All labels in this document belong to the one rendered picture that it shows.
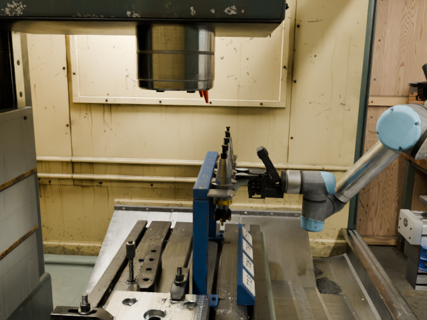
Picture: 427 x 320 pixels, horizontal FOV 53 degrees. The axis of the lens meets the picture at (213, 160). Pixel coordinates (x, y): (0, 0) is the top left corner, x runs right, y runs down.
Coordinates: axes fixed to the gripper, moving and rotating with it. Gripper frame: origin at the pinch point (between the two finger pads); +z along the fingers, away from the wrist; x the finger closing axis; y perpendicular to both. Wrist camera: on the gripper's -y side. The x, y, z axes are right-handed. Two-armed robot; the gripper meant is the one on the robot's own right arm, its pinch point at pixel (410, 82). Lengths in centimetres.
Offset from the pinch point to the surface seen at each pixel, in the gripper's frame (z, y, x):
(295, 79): -10, -10, -62
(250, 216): -6, 49, -87
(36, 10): -103, -36, -145
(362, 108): -17.5, 5.7, -35.4
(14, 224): -75, 11, -165
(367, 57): -17.6, -15.6, -32.4
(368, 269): -55, 58, -56
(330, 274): -30, 73, -60
